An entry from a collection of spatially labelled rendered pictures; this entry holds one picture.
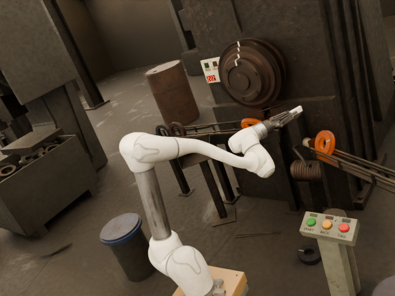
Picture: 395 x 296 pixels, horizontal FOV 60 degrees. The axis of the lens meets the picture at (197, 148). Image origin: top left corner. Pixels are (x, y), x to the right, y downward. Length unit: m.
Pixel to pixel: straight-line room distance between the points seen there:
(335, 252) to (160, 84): 3.87
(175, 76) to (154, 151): 3.69
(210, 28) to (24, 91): 2.31
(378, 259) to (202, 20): 1.91
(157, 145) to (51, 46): 3.12
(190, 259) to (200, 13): 1.68
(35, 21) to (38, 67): 0.51
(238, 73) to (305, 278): 1.32
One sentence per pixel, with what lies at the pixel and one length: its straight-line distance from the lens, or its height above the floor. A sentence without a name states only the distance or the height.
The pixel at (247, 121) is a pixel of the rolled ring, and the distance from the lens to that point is 2.43.
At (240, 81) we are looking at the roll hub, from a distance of 2.26.
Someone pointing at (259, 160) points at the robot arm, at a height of 0.89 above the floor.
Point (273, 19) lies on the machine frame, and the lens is 2.31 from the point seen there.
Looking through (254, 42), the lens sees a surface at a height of 1.32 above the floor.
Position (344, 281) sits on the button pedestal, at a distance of 1.89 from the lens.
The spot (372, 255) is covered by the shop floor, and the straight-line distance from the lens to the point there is 2.40.
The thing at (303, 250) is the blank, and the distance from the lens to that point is 2.43.
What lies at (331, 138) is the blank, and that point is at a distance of 2.07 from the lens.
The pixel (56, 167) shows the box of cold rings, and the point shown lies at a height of 0.55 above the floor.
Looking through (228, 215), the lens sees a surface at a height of 0.01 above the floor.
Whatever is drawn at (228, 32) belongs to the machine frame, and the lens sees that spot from 2.49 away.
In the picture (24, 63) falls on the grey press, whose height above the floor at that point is 1.63.
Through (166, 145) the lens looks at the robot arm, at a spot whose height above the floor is 1.18.
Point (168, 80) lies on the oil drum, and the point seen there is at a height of 0.73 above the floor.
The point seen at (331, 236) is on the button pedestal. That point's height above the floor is 0.58.
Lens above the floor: 1.71
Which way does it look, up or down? 23 degrees down
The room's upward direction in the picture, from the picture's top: 21 degrees counter-clockwise
